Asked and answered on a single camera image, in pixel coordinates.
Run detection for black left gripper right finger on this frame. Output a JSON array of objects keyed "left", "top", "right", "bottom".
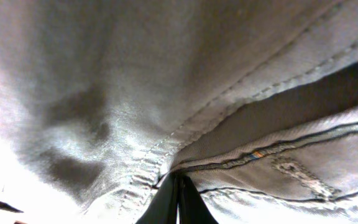
[{"left": 178, "top": 176, "right": 218, "bottom": 224}]

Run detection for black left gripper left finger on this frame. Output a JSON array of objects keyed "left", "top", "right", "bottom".
[{"left": 136, "top": 174, "right": 178, "bottom": 224}]

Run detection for grey shorts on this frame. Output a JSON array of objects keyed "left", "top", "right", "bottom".
[{"left": 0, "top": 0, "right": 358, "bottom": 223}]

